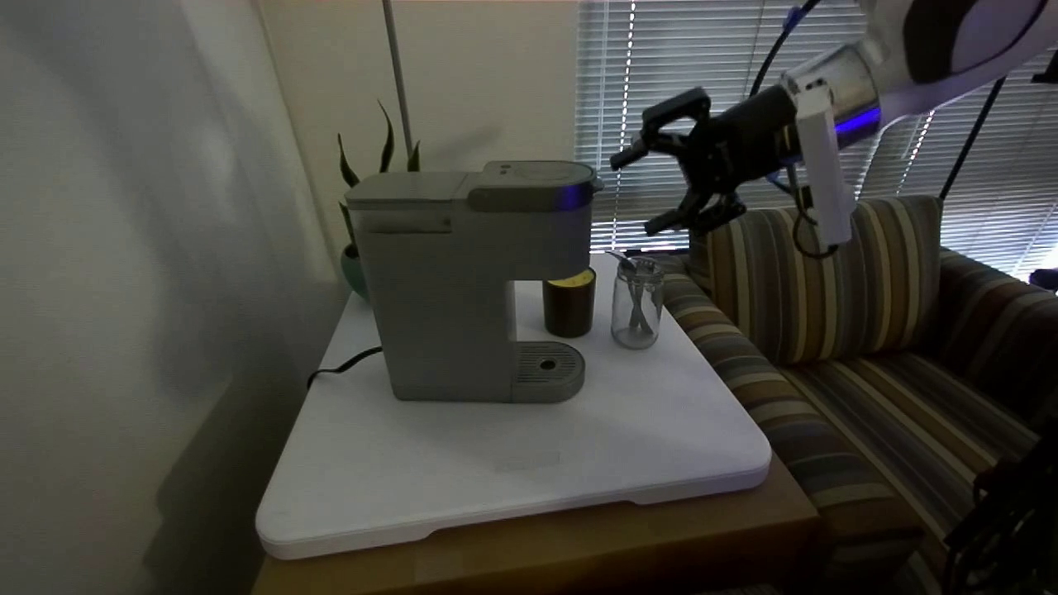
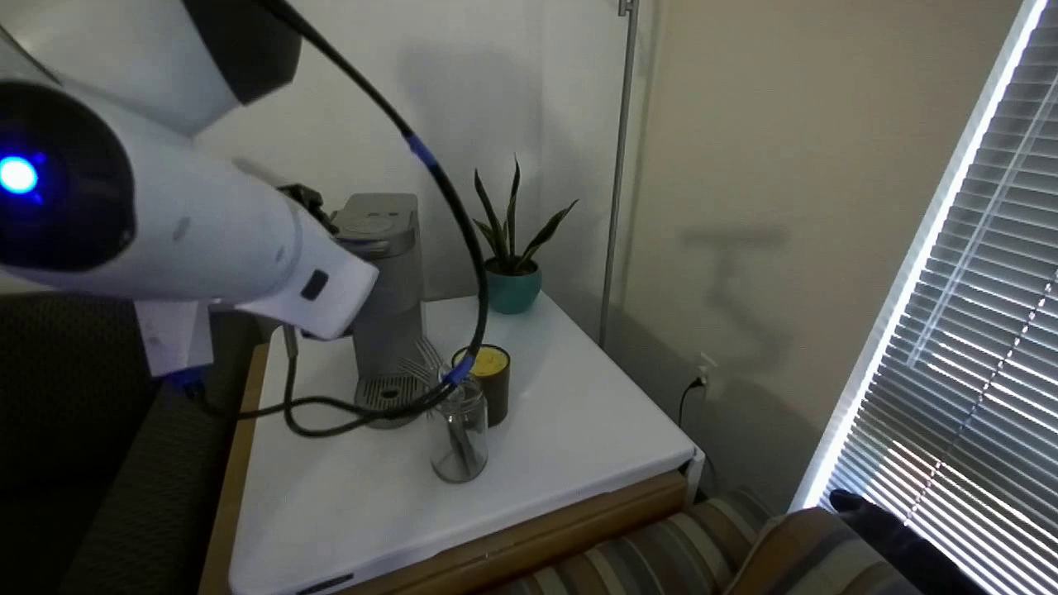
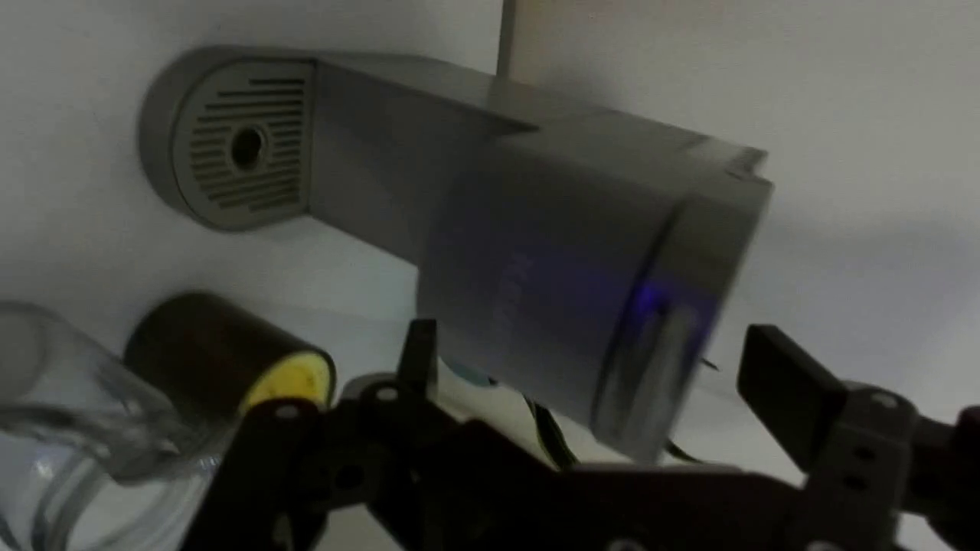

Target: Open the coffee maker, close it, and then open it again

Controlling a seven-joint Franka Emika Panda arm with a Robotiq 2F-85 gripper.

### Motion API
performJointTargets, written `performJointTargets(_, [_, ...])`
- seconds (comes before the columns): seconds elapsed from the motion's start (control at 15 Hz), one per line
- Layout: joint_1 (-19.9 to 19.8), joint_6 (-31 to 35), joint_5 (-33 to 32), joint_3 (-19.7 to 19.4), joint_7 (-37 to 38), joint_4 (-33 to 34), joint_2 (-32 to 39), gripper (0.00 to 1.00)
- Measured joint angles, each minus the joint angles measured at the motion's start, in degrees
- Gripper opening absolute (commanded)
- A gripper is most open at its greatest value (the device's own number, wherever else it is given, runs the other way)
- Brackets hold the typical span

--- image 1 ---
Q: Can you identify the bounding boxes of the wooden side table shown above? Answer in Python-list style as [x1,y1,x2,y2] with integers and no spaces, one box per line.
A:
[249,455,823,595]

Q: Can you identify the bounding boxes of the white window blinds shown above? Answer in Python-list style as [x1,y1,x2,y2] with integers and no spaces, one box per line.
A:
[572,0,1058,284]

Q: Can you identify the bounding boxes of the grey pod coffee maker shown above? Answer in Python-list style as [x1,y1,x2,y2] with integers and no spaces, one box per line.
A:
[343,157,602,402]

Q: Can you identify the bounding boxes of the black slanted stand pole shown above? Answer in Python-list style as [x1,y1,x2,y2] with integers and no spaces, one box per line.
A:
[935,75,1010,201]

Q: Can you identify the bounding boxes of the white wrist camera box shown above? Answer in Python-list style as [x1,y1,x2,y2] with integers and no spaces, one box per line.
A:
[789,78,857,251]

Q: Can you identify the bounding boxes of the black metal frame object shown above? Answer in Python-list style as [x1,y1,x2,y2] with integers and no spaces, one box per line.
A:
[939,432,1058,595]

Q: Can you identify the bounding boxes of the white plastic board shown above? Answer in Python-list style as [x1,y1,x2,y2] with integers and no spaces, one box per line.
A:
[252,255,773,563]

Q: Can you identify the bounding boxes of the striped fabric armchair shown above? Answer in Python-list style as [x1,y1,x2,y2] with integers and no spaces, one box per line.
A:
[658,196,1058,595]

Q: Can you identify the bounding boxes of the thin metal lamp pole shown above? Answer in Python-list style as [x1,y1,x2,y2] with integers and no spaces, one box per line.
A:
[379,0,415,157]

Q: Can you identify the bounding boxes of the black power cord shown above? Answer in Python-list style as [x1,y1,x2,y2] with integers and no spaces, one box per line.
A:
[303,342,385,391]

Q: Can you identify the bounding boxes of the dark candle jar yellow wax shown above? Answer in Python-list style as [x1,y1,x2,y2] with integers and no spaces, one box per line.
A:
[537,271,599,340]

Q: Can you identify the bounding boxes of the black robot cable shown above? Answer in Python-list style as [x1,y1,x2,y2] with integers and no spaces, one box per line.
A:
[746,0,823,99]

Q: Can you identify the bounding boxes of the clear glass jar with utensils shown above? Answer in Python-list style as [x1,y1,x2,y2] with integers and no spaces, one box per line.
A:
[609,246,663,354]

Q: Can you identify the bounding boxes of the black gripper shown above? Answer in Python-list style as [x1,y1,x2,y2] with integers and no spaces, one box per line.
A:
[609,82,807,236]

